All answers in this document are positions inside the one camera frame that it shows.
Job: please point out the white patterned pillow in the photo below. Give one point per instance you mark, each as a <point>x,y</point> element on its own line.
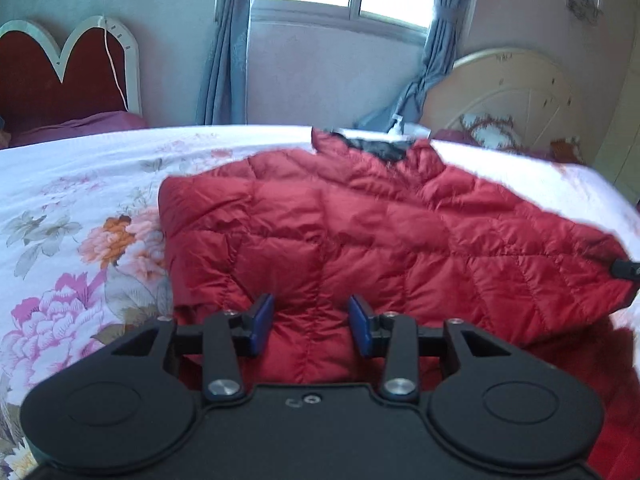
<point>492,132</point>

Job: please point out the purple pillow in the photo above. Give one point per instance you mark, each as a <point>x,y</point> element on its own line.
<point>90,125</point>

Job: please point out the wall lamp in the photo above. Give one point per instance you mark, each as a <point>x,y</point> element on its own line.
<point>585,2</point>

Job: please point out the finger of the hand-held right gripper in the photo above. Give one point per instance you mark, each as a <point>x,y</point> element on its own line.
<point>626,269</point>

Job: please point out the cream round headboard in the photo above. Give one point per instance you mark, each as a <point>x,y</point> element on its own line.
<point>515,90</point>

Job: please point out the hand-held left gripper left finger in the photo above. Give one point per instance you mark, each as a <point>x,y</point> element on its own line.
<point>264,325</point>

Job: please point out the grey-blue curtain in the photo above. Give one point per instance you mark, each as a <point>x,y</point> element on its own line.
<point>227,50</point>
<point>440,35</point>

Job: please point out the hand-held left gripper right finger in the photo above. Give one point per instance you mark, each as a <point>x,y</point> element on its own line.
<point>360,325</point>

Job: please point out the white floral bed sheet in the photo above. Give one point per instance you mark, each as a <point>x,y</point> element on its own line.
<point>75,175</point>

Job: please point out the cream wardrobe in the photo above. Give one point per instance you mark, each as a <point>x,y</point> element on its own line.
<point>622,145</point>

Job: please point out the red heart-shaped headboard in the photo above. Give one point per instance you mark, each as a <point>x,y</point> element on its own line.
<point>30,80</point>

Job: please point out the red quilted down jacket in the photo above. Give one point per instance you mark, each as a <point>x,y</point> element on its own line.
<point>350,225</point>

